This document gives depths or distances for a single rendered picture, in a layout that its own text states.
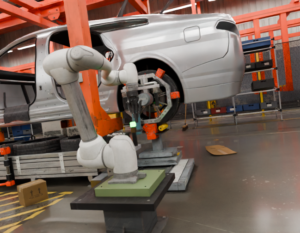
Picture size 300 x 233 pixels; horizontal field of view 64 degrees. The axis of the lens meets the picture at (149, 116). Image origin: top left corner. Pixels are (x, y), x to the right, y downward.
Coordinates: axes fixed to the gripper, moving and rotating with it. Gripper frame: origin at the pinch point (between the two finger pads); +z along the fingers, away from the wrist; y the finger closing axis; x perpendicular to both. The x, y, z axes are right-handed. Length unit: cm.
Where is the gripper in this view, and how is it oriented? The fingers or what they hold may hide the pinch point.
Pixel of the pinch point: (136, 118)
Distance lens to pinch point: 183.5
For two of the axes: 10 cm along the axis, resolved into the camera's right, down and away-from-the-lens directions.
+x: 2.8, -0.9, 9.5
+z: 1.2, 9.9, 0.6
